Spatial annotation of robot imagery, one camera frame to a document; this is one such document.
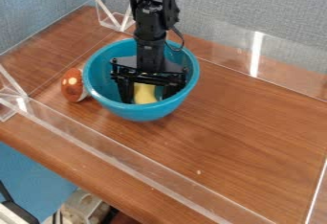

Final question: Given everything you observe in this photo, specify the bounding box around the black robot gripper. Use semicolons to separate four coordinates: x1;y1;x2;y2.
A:
109;39;187;103

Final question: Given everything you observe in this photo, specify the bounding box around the yellow toy banana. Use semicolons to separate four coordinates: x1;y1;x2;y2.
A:
133;83;157;104

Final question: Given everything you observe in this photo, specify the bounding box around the blue plastic bowl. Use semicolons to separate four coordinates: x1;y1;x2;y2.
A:
81;38;200;122

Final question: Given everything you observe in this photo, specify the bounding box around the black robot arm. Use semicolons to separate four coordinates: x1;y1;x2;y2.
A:
111;0;187;103

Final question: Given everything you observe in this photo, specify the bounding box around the brown white toy mushroom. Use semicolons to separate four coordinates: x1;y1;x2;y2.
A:
61;68;88;102

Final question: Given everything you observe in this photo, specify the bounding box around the clear acrylic front barrier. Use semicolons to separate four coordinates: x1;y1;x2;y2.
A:
0;65;275;224

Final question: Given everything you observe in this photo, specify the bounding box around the clear acrylic barrier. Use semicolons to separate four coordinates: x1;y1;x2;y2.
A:
93;0;327;102
0;65;275;224

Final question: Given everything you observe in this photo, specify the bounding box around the clear acrylic back barrier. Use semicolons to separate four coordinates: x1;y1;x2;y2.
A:
93;0;327;102

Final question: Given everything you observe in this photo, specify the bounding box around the grey box under table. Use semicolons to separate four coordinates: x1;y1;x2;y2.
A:
59;189;111;224

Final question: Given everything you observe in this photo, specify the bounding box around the black chair edge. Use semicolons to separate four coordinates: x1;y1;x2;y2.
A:
0;181;40;224

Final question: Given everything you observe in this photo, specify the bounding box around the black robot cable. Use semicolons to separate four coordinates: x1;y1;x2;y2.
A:
163;26;187;53

